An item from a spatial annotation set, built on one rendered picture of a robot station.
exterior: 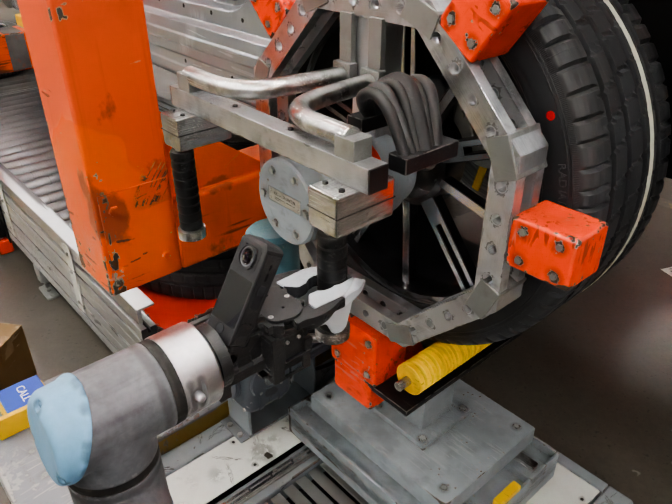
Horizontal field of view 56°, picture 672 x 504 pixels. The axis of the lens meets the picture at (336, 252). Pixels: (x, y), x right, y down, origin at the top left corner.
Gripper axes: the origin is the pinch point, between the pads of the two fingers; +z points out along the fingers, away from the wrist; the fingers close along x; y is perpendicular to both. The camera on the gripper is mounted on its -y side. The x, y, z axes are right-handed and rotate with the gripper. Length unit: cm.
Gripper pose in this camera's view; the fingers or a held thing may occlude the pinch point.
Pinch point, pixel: (346, 273)
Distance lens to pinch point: 75.8
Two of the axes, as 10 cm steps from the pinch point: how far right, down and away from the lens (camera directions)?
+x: 6.6, 3.8, -6.4
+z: 7.5, -3.4, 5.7
